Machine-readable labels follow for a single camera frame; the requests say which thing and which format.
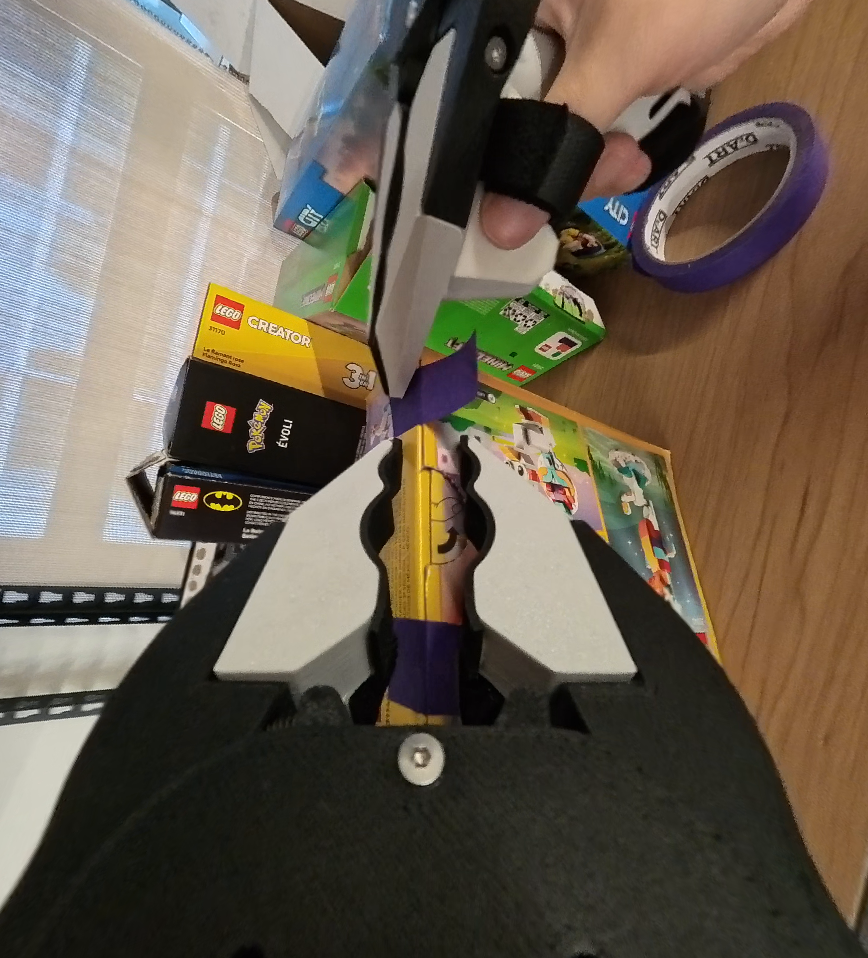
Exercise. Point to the black gold toy box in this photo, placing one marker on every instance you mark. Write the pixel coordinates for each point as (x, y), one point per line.
(269, 419)

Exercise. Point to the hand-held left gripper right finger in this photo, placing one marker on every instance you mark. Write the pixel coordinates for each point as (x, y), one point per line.
(554, 606)

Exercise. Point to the yellow unicorn toy box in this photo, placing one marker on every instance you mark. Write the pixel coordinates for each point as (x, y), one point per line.
(628, 524)

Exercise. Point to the black bat logo toy box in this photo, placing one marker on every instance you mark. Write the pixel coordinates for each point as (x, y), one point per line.
(224, 501)

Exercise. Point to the yellow flamingo toy box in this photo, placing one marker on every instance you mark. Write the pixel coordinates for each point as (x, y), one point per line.
(284, 352)

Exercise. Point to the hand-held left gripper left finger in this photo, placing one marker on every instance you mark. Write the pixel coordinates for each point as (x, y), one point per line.
(307, 599)

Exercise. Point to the purple tape strip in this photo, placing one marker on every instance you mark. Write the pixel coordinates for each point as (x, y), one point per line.
(423, 666)
(434, 389)

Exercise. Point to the person's right hand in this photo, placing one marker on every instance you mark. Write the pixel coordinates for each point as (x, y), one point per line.
(651, 45)

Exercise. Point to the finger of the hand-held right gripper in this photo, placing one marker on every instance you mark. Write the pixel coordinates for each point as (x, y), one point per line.
(423, 224)

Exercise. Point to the purple masking tape roll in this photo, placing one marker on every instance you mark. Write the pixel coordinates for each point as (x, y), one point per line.
(801, 187)

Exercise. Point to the small green toy box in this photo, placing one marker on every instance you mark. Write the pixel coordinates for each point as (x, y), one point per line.
(524, 337)

